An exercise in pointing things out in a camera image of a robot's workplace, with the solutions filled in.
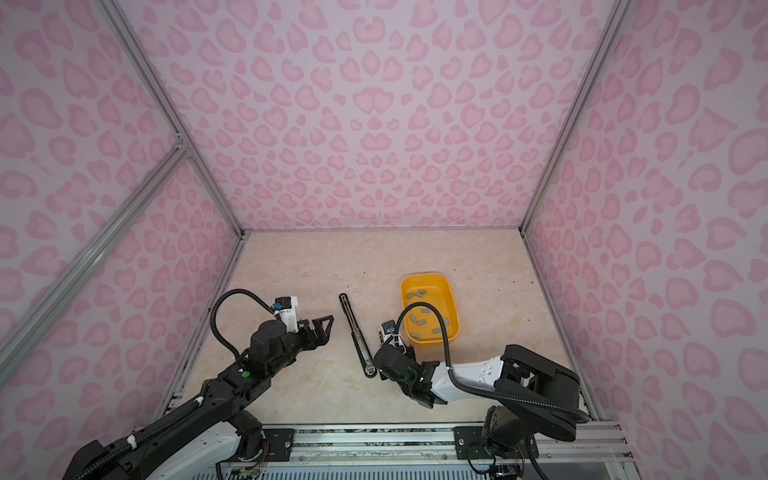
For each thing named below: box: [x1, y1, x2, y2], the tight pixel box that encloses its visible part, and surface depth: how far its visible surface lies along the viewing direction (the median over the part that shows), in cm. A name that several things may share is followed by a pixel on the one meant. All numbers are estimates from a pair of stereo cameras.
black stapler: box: [339, 293, 378, 378], surface depth 92 cm
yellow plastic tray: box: [400, 273, 461, 345], surface depth 101 cm
